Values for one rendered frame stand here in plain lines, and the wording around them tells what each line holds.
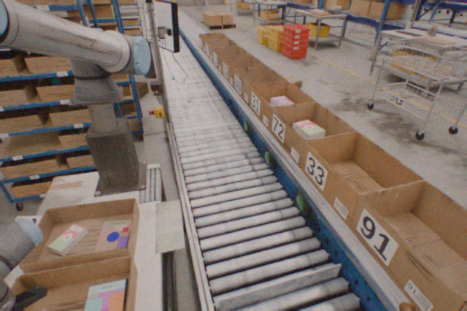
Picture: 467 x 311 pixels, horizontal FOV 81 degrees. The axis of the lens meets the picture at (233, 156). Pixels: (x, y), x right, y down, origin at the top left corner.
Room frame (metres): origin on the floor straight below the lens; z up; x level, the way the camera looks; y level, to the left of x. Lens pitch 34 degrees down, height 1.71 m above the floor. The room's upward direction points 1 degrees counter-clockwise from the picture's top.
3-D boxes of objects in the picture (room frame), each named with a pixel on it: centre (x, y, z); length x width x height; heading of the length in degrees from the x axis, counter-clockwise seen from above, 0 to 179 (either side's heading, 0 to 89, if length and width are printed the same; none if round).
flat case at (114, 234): (0.78, 0.51, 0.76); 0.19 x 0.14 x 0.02; 7
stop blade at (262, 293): (0.54, -0.17, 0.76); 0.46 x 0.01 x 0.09; 106
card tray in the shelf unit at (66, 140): (2.06, 1.23, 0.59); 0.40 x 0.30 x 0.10; 104
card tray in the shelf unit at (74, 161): (2.06, 1.23, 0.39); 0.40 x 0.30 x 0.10; 106
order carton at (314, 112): (1.32, -0.42, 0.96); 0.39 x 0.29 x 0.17; 16
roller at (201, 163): (1.38, 0.07, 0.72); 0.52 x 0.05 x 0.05; 106
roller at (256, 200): (1.01, -0.03, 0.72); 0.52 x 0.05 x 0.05; 106
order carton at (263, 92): (1.69, -0.31, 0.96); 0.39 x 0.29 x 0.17; 16
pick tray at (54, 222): (0.76, 0.61, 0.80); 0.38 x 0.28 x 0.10; 100
